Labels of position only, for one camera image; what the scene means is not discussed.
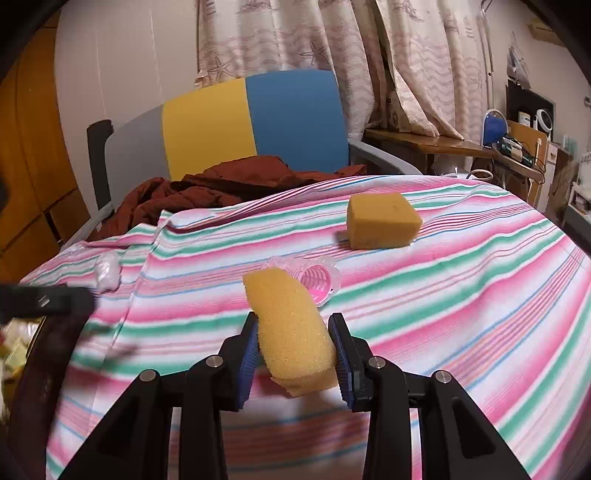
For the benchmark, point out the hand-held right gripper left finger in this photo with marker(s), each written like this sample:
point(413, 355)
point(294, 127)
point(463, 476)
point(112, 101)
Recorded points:
point(244, 364)

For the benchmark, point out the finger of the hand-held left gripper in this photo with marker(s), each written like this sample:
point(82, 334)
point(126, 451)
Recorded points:
point(55, 300)

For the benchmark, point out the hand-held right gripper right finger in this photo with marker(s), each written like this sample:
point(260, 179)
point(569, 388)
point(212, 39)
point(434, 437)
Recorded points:
point(344, 364)

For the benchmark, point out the yellow sponge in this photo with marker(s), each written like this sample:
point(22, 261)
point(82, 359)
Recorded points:
point(383, 221)
point(291, 323)

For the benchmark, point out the clear pink plastic cup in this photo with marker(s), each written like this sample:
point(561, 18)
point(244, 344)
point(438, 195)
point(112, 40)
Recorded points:
point(318, 277)

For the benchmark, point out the striped tablecloth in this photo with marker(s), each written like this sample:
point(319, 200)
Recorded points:
point(461, 300)

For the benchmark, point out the wooden wardrobe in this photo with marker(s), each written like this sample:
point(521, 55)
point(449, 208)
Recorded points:
point(27, 138)

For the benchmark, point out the red-brown garment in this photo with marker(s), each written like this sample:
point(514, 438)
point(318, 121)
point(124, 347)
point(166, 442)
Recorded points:
point(207, 184)

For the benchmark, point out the wooden desk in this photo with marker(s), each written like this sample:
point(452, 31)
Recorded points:
point(434, 145)

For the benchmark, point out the grey yellow blue chair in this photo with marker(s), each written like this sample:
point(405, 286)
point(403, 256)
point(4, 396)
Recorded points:
point(286, 120)

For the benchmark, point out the round white mirror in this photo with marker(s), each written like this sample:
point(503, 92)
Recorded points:
point(545, 119)

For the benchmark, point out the patterned beige curtain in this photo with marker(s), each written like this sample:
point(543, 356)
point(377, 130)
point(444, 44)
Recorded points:
point(286, 32)

